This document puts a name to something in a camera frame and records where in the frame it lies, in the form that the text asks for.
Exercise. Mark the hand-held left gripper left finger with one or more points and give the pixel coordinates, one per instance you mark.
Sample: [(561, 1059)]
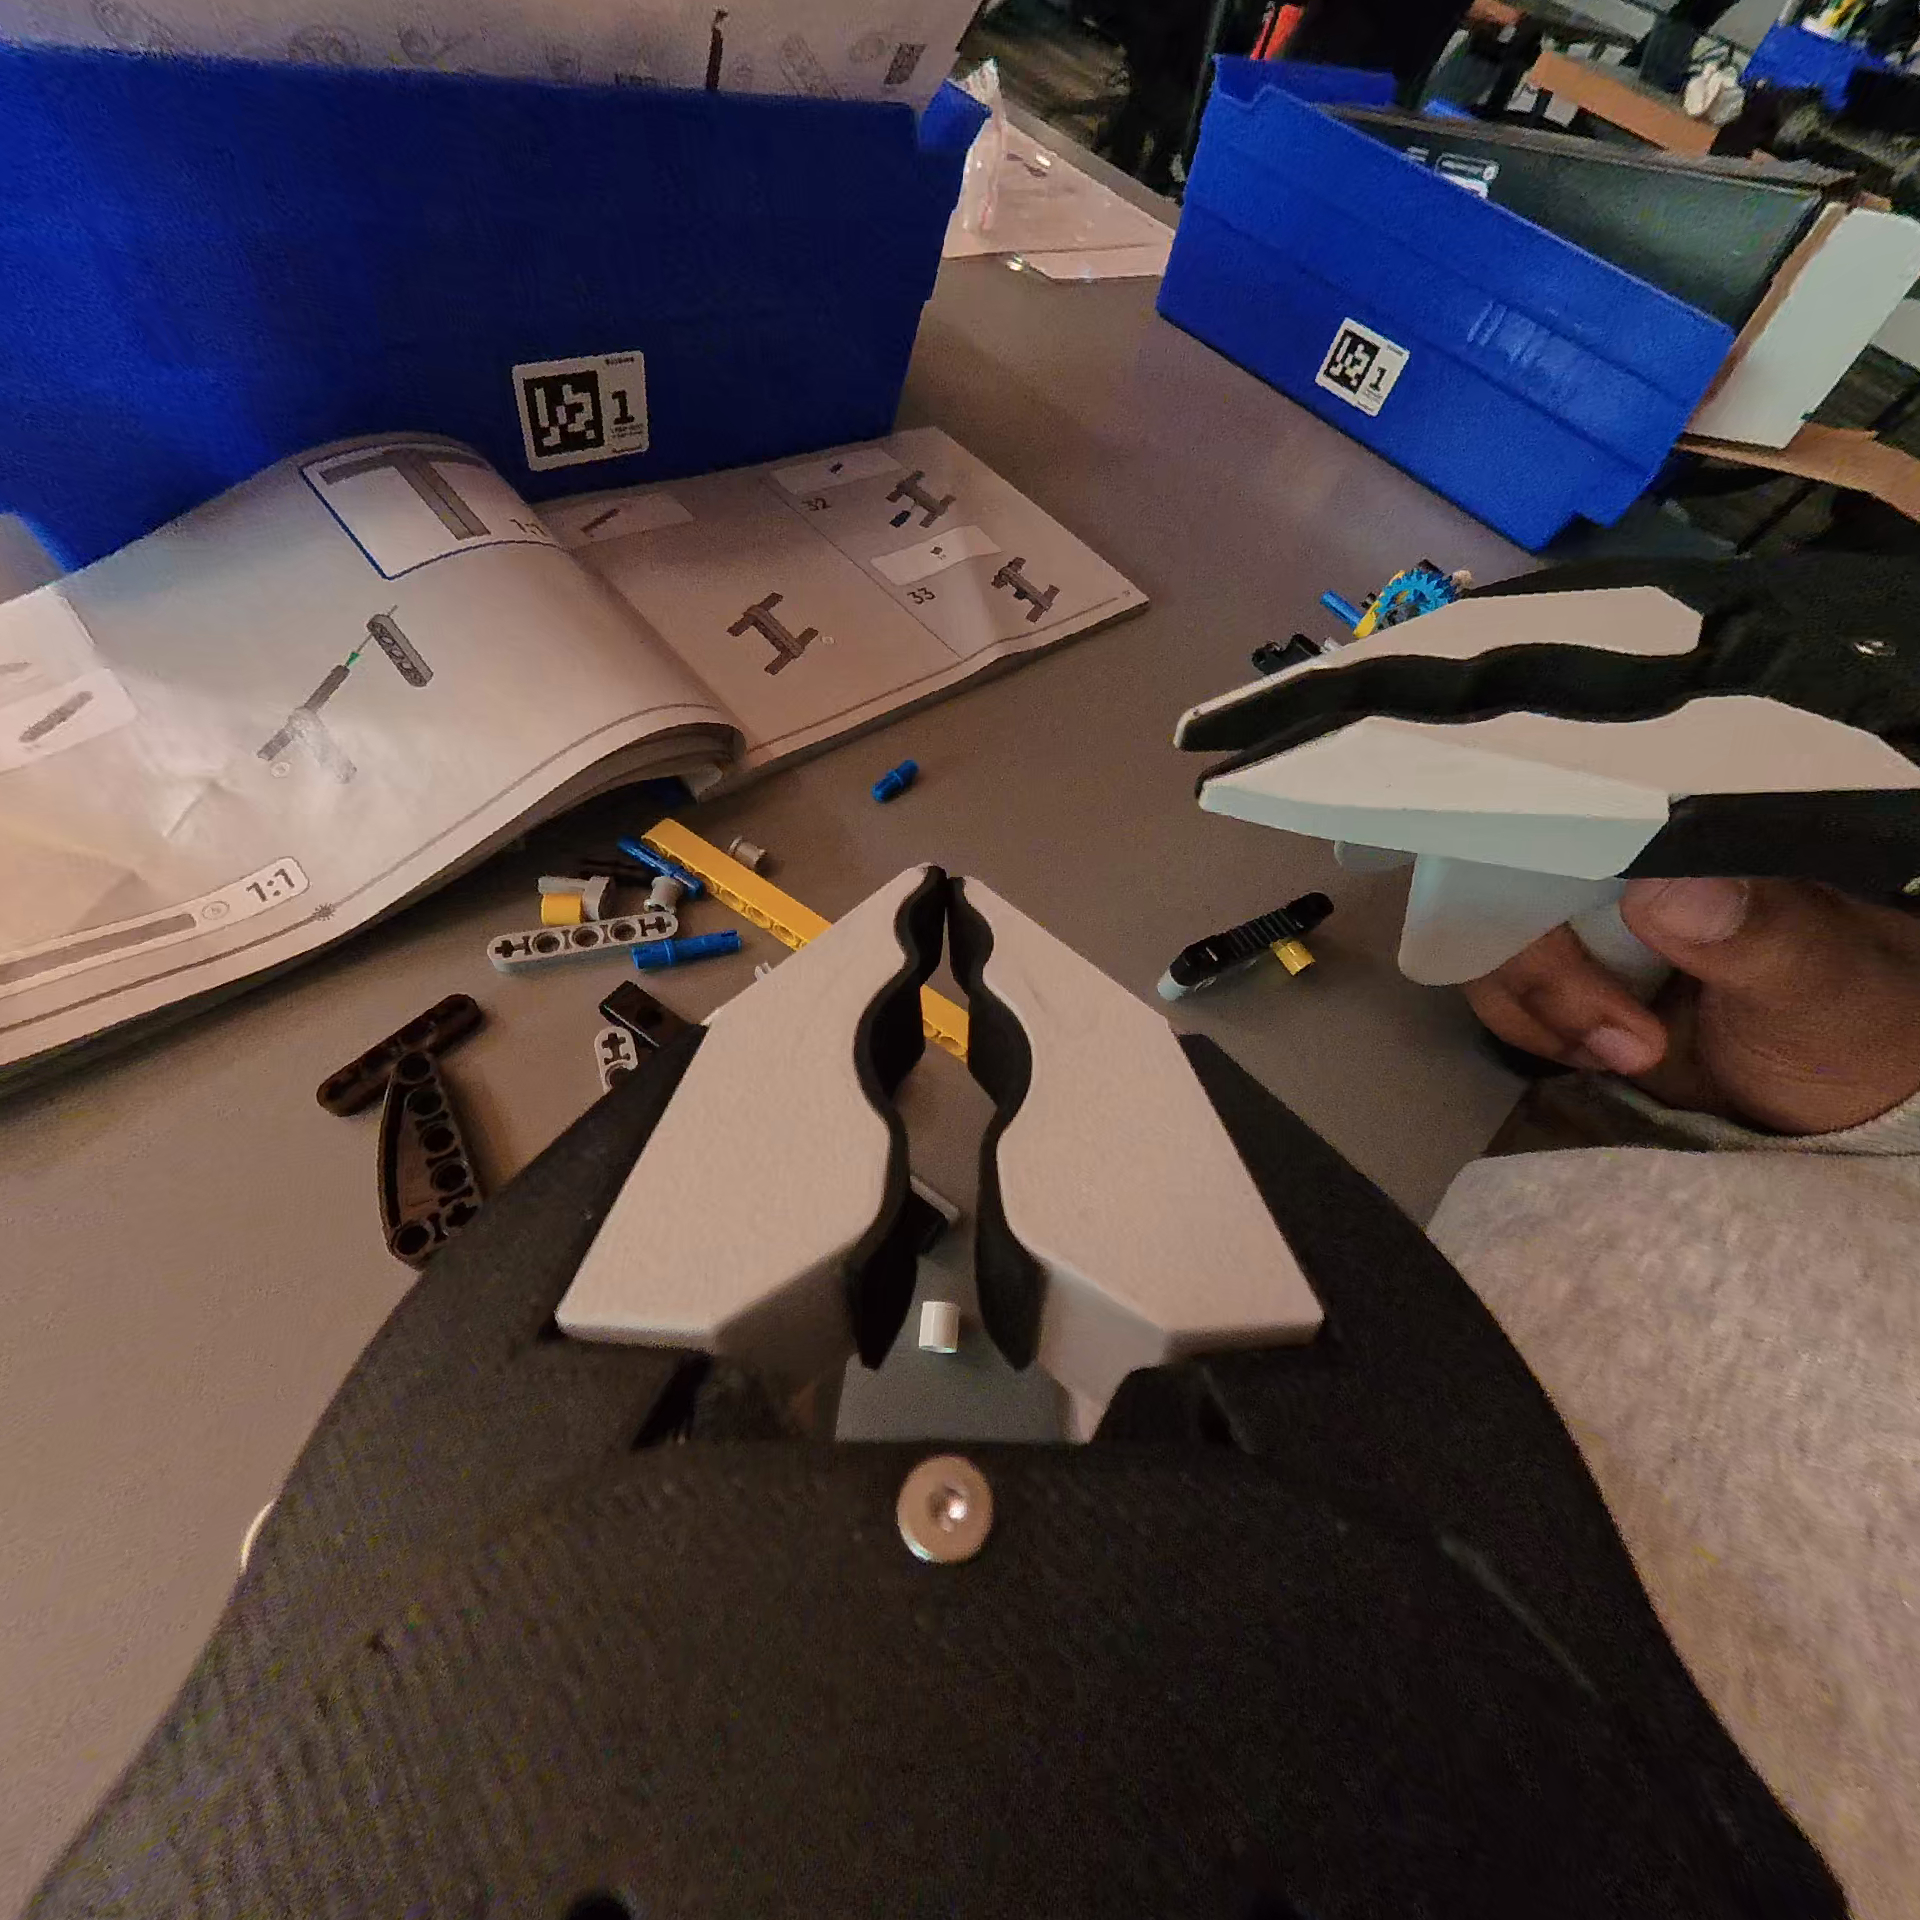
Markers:
[(720, 1171)]

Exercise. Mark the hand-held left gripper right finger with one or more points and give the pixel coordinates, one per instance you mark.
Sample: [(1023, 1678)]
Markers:
[(1141, 1171)]

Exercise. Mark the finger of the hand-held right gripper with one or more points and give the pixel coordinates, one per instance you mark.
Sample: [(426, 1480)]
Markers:
[(1575, 779), (1545, 637)]

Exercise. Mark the lego assembly with blue gear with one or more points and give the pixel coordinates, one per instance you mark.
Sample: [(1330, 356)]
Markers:
[(1410, 598)]

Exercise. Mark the grey lego beam assembly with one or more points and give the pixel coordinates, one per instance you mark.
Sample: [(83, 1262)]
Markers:
[(938, 1200)]

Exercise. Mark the white lego connector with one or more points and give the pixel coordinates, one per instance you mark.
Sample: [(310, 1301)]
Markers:
[(615, 1059)]

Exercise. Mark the small black lego piece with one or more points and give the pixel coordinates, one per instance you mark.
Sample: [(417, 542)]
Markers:
[(639, 1013)]

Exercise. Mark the long blue lego pin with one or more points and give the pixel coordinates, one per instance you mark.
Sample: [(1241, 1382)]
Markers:
[(697, 947)]

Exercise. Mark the black and yellow lego assembly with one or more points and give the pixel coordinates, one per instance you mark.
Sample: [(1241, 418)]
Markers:
[(1245, 941)]

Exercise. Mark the grey lego beam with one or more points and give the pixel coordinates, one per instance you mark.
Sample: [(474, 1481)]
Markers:
[(555, 945)]

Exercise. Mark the long yellow lego beam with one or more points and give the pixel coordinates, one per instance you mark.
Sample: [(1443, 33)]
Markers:
[(720, 877)]

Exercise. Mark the black T-shaped lego beam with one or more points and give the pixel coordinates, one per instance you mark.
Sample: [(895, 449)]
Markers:
[(427, 1140)]

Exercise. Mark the small yellow lego piece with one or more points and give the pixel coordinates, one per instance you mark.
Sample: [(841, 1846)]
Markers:
[(562, 908)]

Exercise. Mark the blue lego axle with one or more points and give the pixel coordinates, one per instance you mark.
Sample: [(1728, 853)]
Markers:
[(661, 867)]

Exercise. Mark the short blue lego pin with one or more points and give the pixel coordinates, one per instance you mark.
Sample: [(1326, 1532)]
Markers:
[(896, 779)]

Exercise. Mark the lego instruction booklet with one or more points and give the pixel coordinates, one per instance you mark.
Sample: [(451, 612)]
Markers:
[(675, 598)]

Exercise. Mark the person's right hand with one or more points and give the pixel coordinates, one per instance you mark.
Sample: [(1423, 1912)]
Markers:
[(1799, 1003)]

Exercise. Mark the cardboard box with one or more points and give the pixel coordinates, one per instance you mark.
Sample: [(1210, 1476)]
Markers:
[(1815, 329)]

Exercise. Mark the black white marker sticker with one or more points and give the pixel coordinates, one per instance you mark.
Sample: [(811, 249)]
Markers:
[(582, 411), (1362, 366)]

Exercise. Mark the dark flat box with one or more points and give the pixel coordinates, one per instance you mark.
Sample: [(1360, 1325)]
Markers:
[(1622, 210)]

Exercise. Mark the small blue bin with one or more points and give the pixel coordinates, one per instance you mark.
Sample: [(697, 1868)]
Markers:
[(1799, 59)]

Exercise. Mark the person's grey sweater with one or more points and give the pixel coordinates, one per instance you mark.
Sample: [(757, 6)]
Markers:
[(1694, 1500)]

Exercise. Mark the clear plastic bag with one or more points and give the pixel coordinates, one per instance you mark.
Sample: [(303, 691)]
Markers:
[(1049, 210)]

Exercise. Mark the large blue plastic bin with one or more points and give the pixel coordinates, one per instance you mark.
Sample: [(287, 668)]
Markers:
[(301, 270)]

